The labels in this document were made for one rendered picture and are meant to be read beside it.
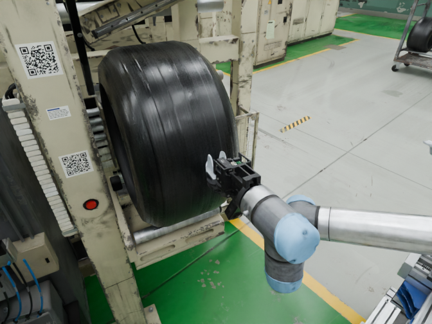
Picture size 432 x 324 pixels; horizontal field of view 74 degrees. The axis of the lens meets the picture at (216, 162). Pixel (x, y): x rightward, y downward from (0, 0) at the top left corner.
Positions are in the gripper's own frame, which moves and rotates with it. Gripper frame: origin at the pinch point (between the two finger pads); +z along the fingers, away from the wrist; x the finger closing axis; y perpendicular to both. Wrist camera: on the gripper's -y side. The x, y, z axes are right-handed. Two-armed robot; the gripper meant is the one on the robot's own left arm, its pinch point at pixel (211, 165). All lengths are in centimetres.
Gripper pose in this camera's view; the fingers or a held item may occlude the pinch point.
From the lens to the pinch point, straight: 76.0
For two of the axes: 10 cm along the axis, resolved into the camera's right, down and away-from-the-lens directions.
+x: -8.9, 2.6, -3.8
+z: -4.6, -4.3, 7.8
